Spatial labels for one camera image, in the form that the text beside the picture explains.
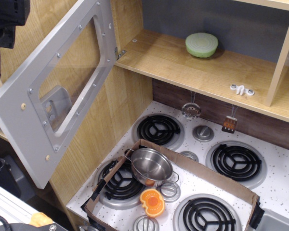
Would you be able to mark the grey wall phone holder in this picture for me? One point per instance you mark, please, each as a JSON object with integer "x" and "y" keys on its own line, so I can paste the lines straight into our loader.
{"x": 56, "y": 104}

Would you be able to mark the grey middle stove knob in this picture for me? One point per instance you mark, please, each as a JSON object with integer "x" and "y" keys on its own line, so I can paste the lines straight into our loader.
{"x": 190, "y": 155}

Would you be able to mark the grey stove knob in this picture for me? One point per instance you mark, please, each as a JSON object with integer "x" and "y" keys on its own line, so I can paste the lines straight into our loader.
{"x": 190, "y": 155}
{"x": 203, "y": 133}
{"x": 170, "y": 191}
{"x": 145, "y": 223}

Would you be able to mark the front right stove burner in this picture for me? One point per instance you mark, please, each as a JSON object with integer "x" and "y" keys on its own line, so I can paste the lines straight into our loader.
{"x": 205, "y": 212}

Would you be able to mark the hanging metal strainer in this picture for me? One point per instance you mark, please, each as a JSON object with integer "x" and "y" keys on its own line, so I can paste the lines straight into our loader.
{"x": 191, "y": 110}

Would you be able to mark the grey toy microwave door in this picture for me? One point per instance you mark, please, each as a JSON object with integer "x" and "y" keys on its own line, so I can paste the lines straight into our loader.
{"x": 38, "y": 124}

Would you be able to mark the front left stove burner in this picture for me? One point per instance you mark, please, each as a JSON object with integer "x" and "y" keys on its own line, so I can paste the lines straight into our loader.
{"x": 123, "y": 190}

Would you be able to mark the white door latch clip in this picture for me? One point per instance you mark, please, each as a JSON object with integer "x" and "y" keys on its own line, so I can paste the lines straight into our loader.
{"x": 241, "y": 90}

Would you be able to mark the green toy cabbage half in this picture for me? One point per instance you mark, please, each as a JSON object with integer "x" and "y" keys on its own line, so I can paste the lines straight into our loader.
{"x": 201, "y": 45}

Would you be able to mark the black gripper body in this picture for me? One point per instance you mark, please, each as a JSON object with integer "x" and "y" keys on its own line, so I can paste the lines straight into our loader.
{"x": 13, "y": 13}

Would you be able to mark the grey centre stove knob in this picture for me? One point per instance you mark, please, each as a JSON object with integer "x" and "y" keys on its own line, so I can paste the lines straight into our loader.
{"x": 170, "y": 191}

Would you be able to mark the grey front stove knob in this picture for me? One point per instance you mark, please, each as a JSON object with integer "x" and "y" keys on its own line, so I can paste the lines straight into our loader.
{"x": 145, "y": 223}

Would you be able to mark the grey back stove knob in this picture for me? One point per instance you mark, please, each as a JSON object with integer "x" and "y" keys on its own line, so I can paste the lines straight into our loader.
{"x": 203, "y": 133}

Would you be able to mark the back right stove burner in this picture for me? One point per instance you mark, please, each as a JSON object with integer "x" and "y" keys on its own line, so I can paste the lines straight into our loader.
{"x": 238, "y": 161}

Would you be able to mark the orange toy fruit half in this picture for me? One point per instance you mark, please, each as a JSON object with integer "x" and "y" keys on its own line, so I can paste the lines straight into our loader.
{"x": 152, "y": 202}

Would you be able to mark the stainless steel pot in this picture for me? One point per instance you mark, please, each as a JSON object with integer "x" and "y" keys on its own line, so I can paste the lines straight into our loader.
{"x": 150, "y": 167}

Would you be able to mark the hanging brown toy spatula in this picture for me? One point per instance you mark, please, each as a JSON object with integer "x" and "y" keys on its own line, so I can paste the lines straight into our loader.
{"x": 230, "y": 122}

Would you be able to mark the stove burner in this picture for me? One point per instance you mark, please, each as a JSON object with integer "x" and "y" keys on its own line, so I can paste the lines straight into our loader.
{"x": 205, "y": 212}
{"x": 238, "y": 161}
{"x": 161, "y": 129}
{"x": 123, "y": 190}

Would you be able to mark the back left stove burner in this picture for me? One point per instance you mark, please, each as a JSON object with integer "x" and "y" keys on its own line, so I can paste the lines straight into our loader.
{"x": 161, "y": 129}

